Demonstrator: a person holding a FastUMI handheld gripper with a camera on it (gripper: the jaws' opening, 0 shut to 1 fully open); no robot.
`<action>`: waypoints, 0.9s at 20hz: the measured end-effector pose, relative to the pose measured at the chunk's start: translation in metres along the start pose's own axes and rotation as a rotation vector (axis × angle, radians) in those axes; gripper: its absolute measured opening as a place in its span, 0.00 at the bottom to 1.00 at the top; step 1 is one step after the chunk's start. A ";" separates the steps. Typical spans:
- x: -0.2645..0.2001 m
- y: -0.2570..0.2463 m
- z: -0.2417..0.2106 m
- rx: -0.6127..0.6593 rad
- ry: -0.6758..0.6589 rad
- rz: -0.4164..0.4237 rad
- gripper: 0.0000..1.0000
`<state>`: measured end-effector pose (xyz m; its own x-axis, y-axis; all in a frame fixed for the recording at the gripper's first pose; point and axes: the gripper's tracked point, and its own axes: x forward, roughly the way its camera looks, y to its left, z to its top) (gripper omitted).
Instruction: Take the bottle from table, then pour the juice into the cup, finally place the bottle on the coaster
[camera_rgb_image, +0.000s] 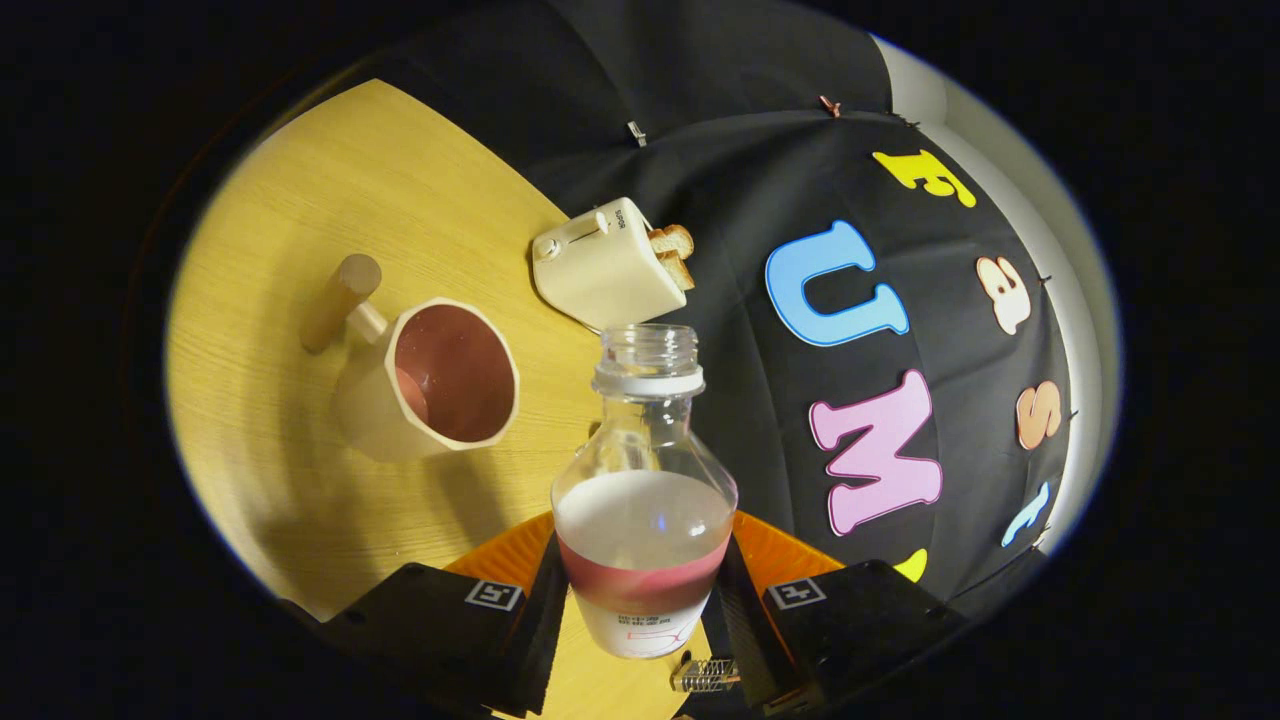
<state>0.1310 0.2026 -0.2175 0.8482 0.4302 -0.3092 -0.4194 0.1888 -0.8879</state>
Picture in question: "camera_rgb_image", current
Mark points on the small metal clip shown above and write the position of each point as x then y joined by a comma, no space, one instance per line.
636,132

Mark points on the wooden table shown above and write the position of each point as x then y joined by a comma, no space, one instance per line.
300,200

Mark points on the toast slice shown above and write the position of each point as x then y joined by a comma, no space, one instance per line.
673,240
680,270

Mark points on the cream toaster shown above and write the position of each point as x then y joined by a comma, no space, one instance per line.
600,265

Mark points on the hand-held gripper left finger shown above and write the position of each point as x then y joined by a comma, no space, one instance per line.
545,620

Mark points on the small red clip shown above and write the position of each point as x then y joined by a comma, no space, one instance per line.
829,105

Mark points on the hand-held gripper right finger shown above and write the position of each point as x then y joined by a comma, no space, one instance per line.
740,625

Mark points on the clear juice bottle pink label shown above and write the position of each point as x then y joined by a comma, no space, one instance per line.
645,520

